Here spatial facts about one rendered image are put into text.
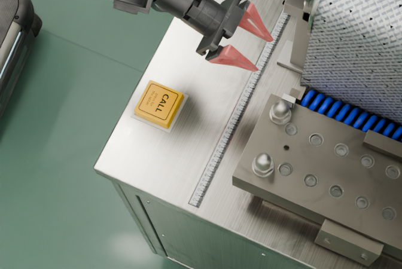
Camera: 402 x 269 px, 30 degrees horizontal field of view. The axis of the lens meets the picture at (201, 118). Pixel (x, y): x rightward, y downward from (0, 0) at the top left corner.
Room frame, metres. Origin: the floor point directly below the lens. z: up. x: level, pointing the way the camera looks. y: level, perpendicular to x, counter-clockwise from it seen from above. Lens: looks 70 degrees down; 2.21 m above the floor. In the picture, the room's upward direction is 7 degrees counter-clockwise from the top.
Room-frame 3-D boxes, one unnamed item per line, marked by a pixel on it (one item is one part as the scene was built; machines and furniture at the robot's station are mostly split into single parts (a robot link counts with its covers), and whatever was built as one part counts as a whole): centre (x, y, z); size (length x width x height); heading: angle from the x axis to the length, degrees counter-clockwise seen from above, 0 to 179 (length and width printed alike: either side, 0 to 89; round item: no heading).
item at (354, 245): (0.21, -0.21, 0.96); 0.10 x 0.03 x 0.11; 58
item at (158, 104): (0.52, 0.07, 0.91); 0.07 x 0.07 x 0.02; 58
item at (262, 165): (0.34, -0.09, 1.05); 0.04 x 0.04 x 0.04
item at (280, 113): (0.43, -0.13, 1.05); 0.04 x 0.04 x 0.04
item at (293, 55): (0.59, -0.19, 1.05); 0.06 x 0.05 x 0.31; 58
